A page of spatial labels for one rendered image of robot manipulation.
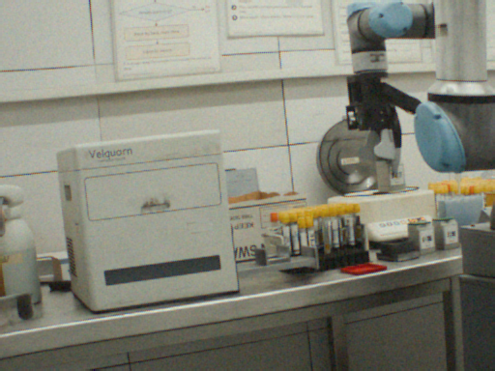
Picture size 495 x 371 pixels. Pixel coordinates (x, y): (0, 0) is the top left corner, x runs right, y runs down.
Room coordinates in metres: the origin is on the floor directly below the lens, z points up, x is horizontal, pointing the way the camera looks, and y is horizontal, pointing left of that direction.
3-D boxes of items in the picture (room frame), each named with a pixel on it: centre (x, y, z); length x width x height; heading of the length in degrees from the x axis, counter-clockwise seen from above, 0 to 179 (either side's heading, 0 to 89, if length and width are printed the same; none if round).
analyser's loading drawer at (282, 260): (1.51, 0.11, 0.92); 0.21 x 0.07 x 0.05; 115
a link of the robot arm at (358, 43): (1.66, -0.15, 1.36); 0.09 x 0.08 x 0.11; 18
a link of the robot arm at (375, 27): (1.57, -0.20, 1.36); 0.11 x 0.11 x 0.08; 18
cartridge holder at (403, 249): (1.67, -0.17, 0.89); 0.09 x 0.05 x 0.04; 26
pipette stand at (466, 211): (1.82, -0.34, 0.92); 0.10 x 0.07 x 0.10; 107
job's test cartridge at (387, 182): (1.67, -0.17, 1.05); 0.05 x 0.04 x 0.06; 25
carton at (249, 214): (1.91, 0.18, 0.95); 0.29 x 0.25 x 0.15; 25
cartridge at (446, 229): (1.74, -0.28, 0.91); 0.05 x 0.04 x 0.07; 25
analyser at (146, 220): (1.51, 0.32, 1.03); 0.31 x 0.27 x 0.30; 115
